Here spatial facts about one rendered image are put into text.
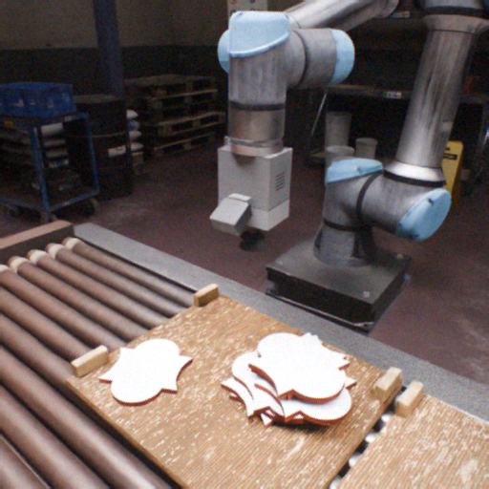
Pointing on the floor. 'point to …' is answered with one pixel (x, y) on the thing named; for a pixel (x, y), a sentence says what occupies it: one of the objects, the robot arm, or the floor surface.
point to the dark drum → (109, 106)
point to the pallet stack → (173, 112)
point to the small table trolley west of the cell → (18, 201)
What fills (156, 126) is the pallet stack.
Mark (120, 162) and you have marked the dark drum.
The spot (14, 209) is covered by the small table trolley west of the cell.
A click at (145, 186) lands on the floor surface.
